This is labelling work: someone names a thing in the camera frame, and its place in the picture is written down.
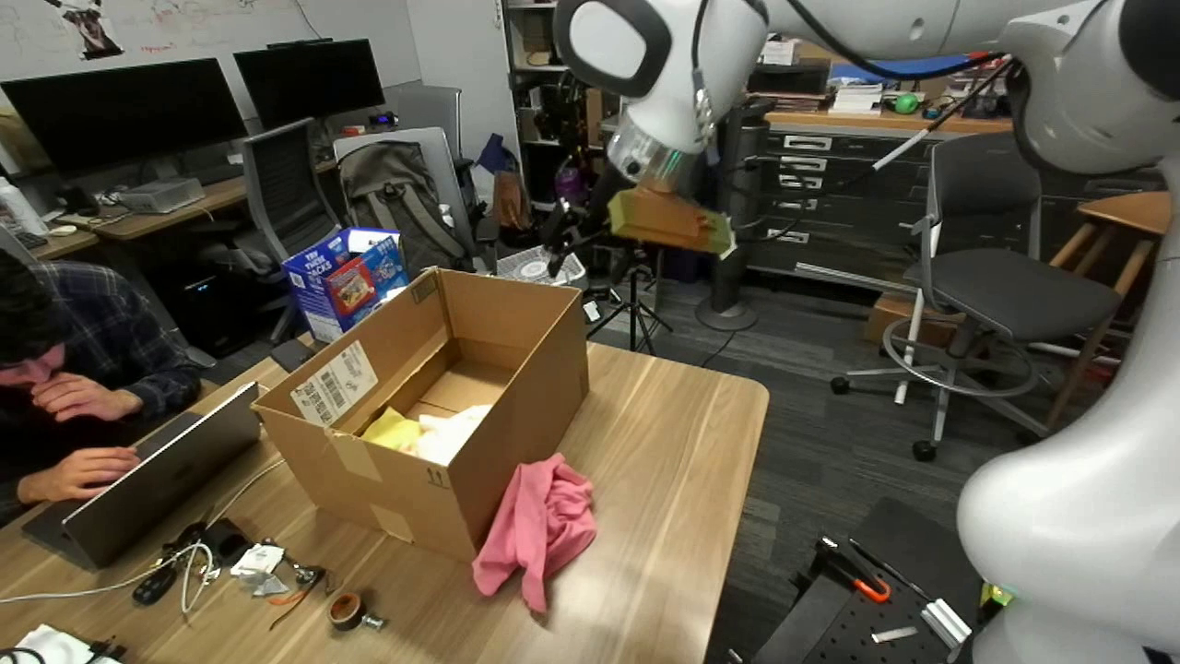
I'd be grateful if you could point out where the silver metal cylinder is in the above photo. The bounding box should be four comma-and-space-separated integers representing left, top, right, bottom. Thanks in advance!
918, 596, 977, 655

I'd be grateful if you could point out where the llama figure picture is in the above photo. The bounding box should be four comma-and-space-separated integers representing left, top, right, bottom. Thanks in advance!
47, 0, 126, 63

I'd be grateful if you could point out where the person left hand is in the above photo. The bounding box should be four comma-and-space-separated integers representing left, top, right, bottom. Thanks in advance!
24, 373, 146, 430

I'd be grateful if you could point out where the wooden workbench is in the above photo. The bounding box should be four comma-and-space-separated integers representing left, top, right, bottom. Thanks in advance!
762, 106, 1016, 146

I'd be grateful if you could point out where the olive grey backpack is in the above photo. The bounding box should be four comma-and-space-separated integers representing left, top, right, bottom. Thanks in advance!
326, 136, 476, 271

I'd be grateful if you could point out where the metal storage shelf rack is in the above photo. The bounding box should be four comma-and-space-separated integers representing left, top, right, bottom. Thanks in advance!
496, 0, 624, 253

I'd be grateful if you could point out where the person right hand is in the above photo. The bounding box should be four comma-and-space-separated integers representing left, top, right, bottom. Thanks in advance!
15, 442, 145, 508

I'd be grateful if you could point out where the wooden office desk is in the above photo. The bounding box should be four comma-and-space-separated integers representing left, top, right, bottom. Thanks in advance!
0, 174, 253, 253

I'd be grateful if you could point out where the pale green cloth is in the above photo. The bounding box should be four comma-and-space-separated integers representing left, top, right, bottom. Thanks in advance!
409, 403, 492, 470

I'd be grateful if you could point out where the orange handled clamp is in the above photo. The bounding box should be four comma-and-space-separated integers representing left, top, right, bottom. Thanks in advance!
811, 533, 900, 609

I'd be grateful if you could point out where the brown tape roll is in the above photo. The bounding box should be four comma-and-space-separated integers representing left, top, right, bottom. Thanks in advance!
325, 587, 387, 639

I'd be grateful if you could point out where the person head and torso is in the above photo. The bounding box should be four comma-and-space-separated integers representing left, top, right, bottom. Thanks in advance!
0, 253, 152, 496

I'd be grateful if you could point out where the pink cloth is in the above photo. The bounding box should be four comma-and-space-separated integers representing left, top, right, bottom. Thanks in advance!
469, 451, 601, 620

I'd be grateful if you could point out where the grey laptop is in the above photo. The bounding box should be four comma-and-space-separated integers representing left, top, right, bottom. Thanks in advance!
19, 378, 265, 572

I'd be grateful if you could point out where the person left forearm plaid sleeve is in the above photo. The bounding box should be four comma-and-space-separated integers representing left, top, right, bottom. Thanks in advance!
105, 347, 205, 424

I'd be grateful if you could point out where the black tripod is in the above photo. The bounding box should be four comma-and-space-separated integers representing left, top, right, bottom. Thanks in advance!
585, 243, 677, 357

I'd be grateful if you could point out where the black drawer cabinet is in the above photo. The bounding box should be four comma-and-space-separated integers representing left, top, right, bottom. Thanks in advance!
742, 121, 937, 287

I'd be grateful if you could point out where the grey framed monitor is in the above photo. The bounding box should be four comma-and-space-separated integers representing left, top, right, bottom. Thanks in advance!
234, 116, 346, 266

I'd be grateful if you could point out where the black power adapter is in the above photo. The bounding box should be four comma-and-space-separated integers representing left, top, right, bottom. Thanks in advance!
192, 512, 258, 569

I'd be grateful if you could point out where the grey plastic box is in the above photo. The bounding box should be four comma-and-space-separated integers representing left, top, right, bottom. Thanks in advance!
492, 243, 588, 291

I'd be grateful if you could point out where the wooden stool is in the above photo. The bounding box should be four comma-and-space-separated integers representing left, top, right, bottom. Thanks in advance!
1042, 187, 1176, 410

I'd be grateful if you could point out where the black computer monitor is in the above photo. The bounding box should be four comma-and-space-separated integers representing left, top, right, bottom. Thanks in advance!
0, 52, 251, 183
231, 35, 389, 126

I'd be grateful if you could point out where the grey keyboard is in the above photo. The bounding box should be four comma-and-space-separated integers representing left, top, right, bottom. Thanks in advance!
105, 178, 208, 221

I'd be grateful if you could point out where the black swivel office chair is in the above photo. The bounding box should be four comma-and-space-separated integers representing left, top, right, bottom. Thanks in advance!
826, 130, 1124, 464

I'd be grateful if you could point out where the black perforated breadboard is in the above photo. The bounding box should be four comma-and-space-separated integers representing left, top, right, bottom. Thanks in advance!
743, 527, 989, 664

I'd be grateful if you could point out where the small cardboard floor box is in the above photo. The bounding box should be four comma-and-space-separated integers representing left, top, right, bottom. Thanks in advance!
861, 291, 971, 356

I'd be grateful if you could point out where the brown cardboard box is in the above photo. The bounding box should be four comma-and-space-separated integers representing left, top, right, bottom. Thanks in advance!
251, 266, 592, 572

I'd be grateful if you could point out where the small clear packet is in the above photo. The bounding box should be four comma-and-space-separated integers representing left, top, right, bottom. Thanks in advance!
223, 539, 293, 601

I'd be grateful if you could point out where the blue wall board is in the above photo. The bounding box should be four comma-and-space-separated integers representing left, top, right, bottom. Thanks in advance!
830, 47, 973, 90

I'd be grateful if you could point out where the blue product box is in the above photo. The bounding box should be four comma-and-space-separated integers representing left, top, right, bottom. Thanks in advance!
280, 224, 414, 347

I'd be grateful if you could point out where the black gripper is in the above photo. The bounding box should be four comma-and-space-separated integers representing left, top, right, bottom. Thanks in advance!
548, 224, 624, 286

